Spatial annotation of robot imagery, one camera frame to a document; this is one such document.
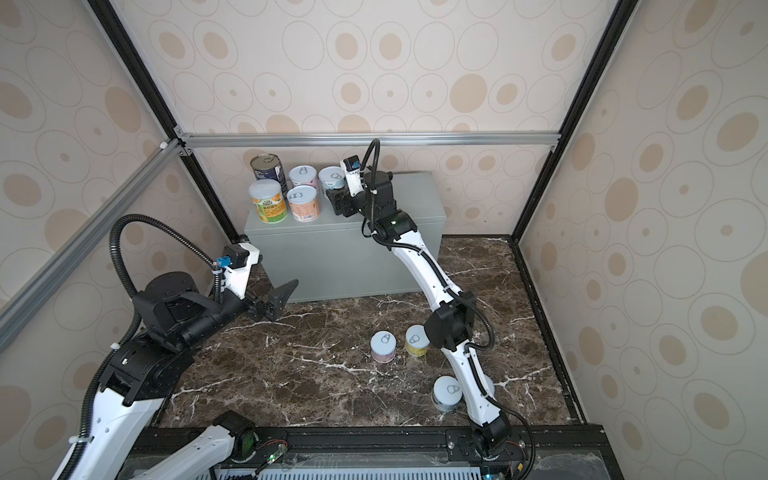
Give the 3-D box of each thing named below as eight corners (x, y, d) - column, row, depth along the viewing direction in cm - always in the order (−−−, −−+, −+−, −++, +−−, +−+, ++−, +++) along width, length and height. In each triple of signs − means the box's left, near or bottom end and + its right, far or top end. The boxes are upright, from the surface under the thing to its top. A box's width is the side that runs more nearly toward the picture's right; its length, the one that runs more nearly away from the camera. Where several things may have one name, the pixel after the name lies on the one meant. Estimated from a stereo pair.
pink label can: (370, 363, 89) (369, 355, 85) (371, 339, 94) (370, 330, 90) (396, 363, 89) (396, 355, 85) (396, 339, 94) (396, 330, 90)
